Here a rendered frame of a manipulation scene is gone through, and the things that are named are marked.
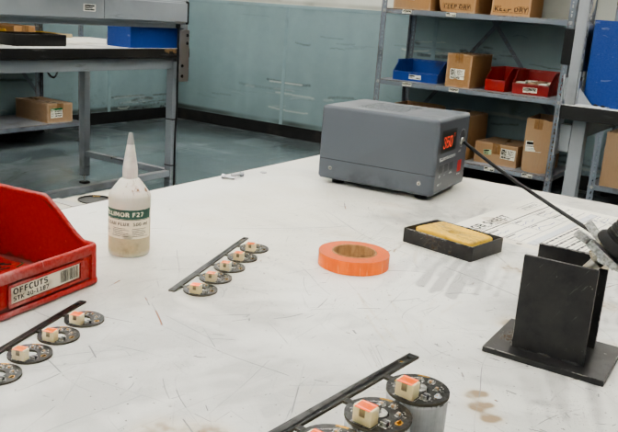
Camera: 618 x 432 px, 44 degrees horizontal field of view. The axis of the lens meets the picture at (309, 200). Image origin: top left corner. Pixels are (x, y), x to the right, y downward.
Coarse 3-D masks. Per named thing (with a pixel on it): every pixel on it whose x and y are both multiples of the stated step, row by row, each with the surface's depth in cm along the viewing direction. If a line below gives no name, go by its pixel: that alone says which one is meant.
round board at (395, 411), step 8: (352, 400) 29; (368, 400) 29; (376, 400) 29; (384, 400) 29; (344, 408) 28; (352, 408) 28; (384, 408) 28; (392, 408) 28; (400, 408) 28; (344, 416) 28; (392, 416) 28; (400, 416) 28; (408, 416) 28; (352, 424) 27; (384, 424) 27; (392, 424) 27; (408, 424) 27
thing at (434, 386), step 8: (400, 376) 31; (408, 376) 31; (416, 376) 31; (424, 376) 31; (392, 384) 30; (424, 384) 30; (432, 384) 30; (440, 384) 30; (392, 392) 30; (424, 392) 29; (432, 392) 30; (440, 392) 30; (448, 392) 30; (400, 400) 29; (408, 400) 29; (416, 400) 29; (424, 400) 29; (432, 400) 29; (440, 400) 29
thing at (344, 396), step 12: (396, 360) 32; (408, 360) 32; (384, 372) 31; (360, 384) 30; (372, 384) 30; (336, 396) 29; (348, 396) 29; (312, 408) 28; (324, 408) 28; (288, 420) 27; (300, 420) 27; (312, 420) 27
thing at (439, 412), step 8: (392, 400) 30; (408, 408) 29; (416, 408) 29; (424, 408) 29; (432, 408) 29; (440, 408) 29; (416, 416) 29; (424, 416) 29; (432, 416) 29; (440, 416) 29; (416, 424) 29; (424, 424) 29; (432, 424) 29; (440, 424) 29
